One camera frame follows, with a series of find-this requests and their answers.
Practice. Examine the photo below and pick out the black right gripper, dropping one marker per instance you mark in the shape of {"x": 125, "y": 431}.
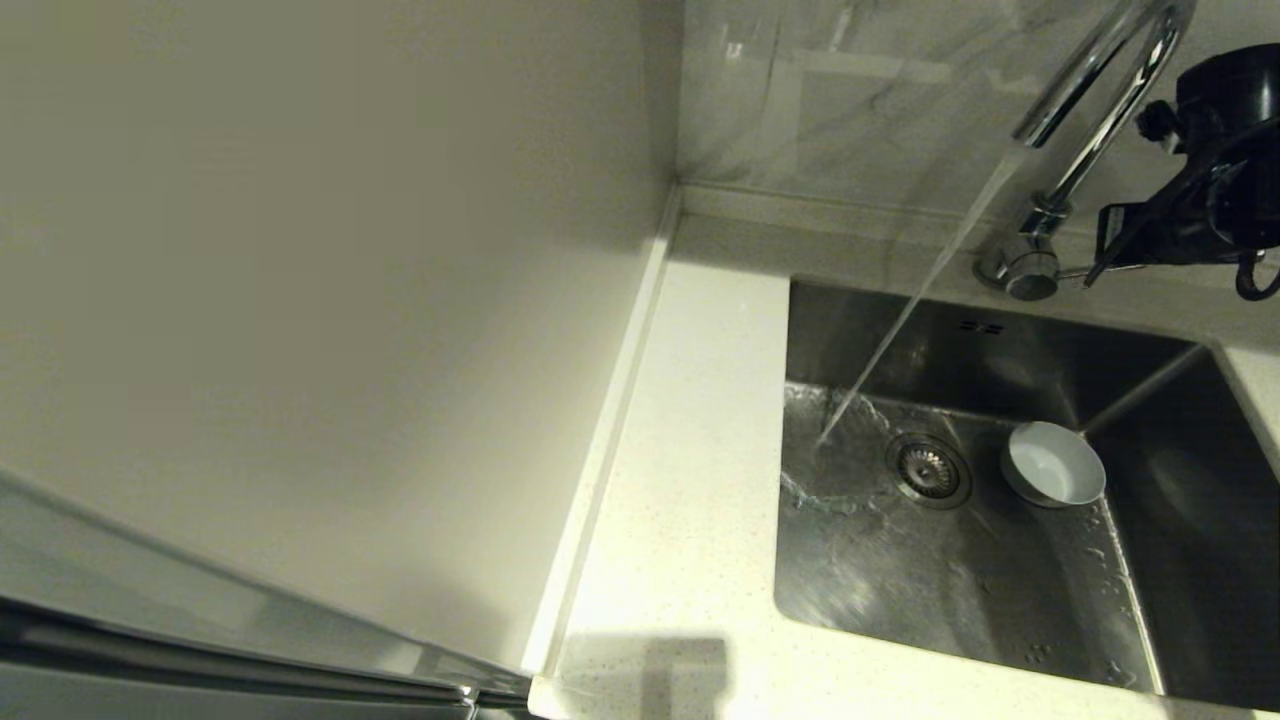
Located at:
{"x": 1230, "y": 205}

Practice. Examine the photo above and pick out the chrome gooseneck faucet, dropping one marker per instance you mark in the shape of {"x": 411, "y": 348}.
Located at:
{"x": 1030, "y": 265}

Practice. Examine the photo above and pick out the blue grey bowl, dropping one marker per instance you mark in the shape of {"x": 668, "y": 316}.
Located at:
{"x": 1055, "y": 468}

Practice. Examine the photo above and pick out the stainless steel sink basin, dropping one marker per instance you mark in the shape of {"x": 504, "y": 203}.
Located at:
{"x": 1000, "y": 600}

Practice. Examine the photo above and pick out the running water stream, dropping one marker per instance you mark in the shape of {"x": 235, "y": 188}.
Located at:
{"x": 920, "y": 290}

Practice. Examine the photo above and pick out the round metal drain strainer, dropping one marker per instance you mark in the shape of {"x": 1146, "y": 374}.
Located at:
{"x": 927, "y": 470}

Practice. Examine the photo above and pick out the white countertop edge strip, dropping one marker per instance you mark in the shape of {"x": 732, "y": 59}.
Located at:
{"x": 610, "y": 420}

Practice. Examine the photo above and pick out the white cabinet side panel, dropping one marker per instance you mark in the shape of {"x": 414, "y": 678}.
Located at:
{"x": 300, "y": 250}

